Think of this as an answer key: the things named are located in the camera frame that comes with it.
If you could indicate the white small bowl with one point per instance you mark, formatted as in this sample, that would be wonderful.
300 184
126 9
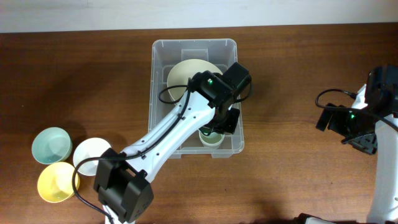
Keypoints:
92 147

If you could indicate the cream large bowl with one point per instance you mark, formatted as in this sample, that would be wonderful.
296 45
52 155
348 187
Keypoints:
186 69

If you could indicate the cream plastic cup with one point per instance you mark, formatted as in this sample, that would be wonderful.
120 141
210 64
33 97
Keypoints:
215 141

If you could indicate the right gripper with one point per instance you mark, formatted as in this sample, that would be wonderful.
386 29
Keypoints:
368 144

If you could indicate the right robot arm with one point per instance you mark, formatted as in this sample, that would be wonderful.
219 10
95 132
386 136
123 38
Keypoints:
378 99

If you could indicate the green small bowl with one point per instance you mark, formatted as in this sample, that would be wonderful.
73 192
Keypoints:
52 145

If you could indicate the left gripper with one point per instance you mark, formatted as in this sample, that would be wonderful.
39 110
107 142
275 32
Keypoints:
232 127

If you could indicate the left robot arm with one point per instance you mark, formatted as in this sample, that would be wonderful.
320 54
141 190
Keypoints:
123 179

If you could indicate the grey plastic cup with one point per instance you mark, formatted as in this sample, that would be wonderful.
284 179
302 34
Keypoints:
213 146

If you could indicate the green plastic cup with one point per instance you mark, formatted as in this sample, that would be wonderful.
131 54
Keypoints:
209 133

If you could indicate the yellow small bowl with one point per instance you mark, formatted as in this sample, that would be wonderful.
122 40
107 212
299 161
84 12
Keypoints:
55 182

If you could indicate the clear plastic storage bin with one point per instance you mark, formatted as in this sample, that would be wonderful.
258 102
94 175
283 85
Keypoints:
165 55

